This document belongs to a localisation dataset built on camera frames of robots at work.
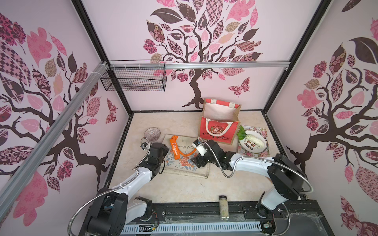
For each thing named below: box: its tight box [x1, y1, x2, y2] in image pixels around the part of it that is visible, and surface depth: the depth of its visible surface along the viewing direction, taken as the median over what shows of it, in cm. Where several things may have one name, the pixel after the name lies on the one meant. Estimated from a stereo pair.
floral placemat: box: [237, 125, 271, 158], surface depth 99 cm
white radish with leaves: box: [236, 125, 265, 148], surface depth 102 cm
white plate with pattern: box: [238, 129, 269, 154], surface depth 100 cm
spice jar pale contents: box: [219, 195, 230, 221], surface depth 74 cm
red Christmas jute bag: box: [198, 98, 242, 146], surface depth 98 cm
